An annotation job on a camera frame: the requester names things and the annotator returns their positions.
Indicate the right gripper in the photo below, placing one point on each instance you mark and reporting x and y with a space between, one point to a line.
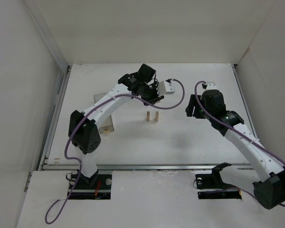
194 107

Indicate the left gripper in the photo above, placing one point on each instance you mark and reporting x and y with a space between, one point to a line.
151 95

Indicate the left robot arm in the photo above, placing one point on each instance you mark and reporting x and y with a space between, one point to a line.
84 126

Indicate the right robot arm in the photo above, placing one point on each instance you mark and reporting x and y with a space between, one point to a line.
266 181

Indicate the white foam front board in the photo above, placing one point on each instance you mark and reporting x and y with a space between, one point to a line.
141 199

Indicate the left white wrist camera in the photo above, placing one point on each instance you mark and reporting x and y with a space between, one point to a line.
165 87

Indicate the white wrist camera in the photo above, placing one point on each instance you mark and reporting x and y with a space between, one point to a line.
165 87
209 86

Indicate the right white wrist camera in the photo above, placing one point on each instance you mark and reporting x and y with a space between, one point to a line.
209 86

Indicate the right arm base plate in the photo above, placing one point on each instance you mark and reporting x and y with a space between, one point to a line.
210 186

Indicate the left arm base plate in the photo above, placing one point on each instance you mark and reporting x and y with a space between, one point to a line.
98 187

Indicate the front aluminium rail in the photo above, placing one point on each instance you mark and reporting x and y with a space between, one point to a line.
47 167

